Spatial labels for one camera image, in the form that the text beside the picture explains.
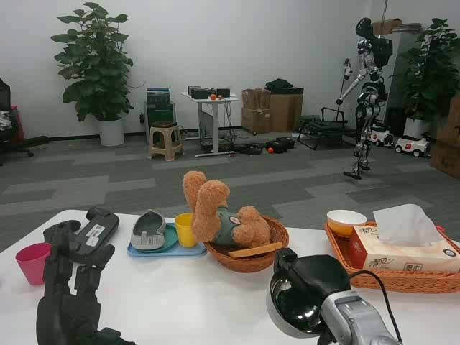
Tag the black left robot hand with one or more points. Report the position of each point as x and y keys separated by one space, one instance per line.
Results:
x=64 y=312

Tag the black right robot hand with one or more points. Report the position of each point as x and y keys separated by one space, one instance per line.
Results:
x=323 y=276

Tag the shiny metal bowl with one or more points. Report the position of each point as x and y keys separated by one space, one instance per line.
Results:
x=284 y=318

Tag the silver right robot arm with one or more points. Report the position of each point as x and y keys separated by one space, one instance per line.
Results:
x=359 y=320

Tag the white ceramic bowl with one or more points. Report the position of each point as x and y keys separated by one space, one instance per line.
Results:
x=345 y=219

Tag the pink plastic cup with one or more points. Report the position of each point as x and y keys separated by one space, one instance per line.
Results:
x=32 y=262

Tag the rectangular orange wicker basket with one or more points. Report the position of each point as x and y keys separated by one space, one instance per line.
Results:
x=395 y=282

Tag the orange wooden spatula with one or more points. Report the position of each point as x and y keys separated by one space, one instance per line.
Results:
x=255 y=249

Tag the orange tissue box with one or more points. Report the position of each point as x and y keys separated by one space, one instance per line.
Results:
x=395 y=257

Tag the round brown wicker basket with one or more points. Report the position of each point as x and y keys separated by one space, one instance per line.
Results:
x=248 y=264

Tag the black device with label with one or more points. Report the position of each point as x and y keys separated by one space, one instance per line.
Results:
x=100 y=226

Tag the white tissue sheet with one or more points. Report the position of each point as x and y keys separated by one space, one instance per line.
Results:
x=406 y=223

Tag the gray slip-on shoe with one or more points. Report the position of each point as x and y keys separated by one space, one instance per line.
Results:
x=147 y=230

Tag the light blue plastic tray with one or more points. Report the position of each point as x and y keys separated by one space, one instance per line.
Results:
x=172 y=251

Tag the green plastic plate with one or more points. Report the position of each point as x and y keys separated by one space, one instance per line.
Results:
x=171 y=237

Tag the brown teddy bear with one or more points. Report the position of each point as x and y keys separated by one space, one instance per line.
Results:
x=210 y=208

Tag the black case on floor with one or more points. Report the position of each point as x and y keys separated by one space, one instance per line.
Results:
x=282 y=143

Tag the yellow plastic cup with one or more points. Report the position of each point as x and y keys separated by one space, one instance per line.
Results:
x=185 y=230

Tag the black folding cot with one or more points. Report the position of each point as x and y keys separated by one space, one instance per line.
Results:
x=323 y=129

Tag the flat black bag on floor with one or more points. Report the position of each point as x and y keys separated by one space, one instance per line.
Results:
x=249 y=149

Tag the white toy car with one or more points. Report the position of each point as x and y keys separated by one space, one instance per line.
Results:
x=411 y=145
x=381 y=136

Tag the cardboard box on floor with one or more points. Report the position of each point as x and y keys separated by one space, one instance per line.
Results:
x=445 y=161

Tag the large closed cardboard box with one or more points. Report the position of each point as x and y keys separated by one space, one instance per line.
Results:
x=285 y=111

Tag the short white plant pot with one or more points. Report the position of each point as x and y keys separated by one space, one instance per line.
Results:
x=417 y=127

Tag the silver black humanoid robot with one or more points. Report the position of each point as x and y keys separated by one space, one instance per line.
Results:
x=370 y=97

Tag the tall white plant pot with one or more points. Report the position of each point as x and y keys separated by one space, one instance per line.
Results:
x=111 y=131

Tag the white standing desk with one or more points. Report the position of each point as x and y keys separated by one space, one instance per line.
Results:
x=215 y=122

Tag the desktop computer tower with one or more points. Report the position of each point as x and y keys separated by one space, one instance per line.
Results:
x=206 y=125

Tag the black office chair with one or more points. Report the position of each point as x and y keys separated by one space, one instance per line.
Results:
x=7 y=129

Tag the beige plastic stool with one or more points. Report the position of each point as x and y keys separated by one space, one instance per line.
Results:
x=166 y=143

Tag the black bag on box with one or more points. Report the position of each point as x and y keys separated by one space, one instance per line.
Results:
x=278 y=84

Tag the stacked cardboard box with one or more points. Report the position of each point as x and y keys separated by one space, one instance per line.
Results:
x=453 y=122

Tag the small black box on desk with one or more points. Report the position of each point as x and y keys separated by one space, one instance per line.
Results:
x=223 y=92

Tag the dark green equipment rack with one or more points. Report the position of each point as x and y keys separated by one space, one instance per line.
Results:
x=160 y=113

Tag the leafy plant beside cabinet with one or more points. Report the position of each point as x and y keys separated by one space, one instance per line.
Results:
x=427 y=72

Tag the large leafy potted plant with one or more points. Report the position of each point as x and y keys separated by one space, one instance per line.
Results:
x=93 y=64

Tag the cardboard box on cabinet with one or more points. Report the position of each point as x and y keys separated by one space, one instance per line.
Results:
x=386 y=26

